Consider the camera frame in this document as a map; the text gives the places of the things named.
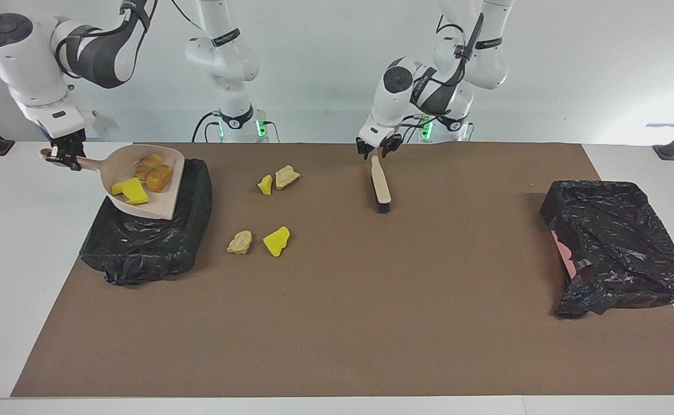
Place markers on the striped croissant piece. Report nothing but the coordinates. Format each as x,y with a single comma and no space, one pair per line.
146,164

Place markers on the beige hand brush black bristles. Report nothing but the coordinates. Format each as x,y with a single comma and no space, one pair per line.
381,184

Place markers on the brown cork-shaped bread roll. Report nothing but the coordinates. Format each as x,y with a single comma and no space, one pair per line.
160,178

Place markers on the brown table mat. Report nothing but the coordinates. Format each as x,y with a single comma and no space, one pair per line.
314,346

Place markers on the notched yellow sponge piece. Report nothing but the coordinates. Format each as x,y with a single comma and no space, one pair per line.
132,191

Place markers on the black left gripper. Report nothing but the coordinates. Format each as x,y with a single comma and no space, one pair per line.
380,145

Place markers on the beige plastic dustpan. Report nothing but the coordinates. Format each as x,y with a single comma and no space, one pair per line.
119,167

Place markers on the angular beige bread chunk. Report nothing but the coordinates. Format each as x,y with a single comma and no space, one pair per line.
286,177

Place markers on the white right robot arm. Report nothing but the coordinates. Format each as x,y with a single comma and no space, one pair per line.
26,63

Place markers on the bin lined with black bag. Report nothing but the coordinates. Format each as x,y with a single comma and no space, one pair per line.
141,253

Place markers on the pink bin with black bag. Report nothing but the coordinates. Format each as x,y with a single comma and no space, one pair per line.
619,259

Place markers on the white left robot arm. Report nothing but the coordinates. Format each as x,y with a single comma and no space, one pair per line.
386,115

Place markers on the rounded beige bread chunk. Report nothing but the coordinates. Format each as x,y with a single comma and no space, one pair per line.
239,243

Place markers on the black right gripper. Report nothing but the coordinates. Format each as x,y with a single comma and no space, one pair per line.
67,141

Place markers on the yellow sponge with green side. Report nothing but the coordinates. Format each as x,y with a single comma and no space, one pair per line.
265,185

